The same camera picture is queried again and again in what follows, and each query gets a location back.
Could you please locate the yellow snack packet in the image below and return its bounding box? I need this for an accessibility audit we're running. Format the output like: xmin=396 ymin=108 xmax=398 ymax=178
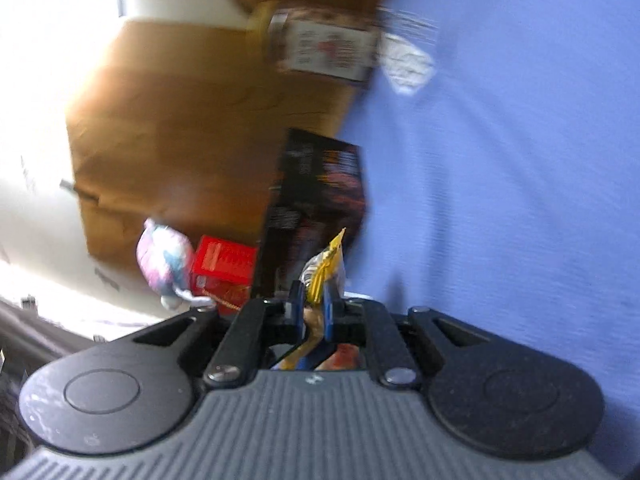
xmin=273 ymin=229 xmax=360 ymax=370

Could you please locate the red gift box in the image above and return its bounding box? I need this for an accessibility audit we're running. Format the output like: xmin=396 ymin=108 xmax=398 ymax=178
xmin=190 ymin=236 xmax=257 ymax=315

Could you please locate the pastel plush toy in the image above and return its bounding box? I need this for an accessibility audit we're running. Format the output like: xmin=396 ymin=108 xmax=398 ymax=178
xmin=136 ymin=218 xmax=215 ymax=312

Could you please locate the black printed cardboard box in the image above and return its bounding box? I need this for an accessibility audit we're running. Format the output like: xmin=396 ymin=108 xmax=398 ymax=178
xmin=250 ymin=128 xmax=367 ymax=298

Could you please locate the blue printed tablecloth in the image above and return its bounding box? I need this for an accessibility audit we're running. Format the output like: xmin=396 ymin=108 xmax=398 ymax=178
xmin=342 ymin=0 xmax=639 ymax=476

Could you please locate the nut jar with yellow lid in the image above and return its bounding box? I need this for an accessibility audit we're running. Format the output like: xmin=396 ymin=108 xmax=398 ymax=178
xmin=246 ymin=1 xmax=382 ymax=86

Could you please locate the wooden wall panel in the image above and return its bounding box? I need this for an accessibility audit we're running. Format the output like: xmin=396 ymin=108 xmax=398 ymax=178
xmin=66 ymin=21 xmax=354 ymax=268

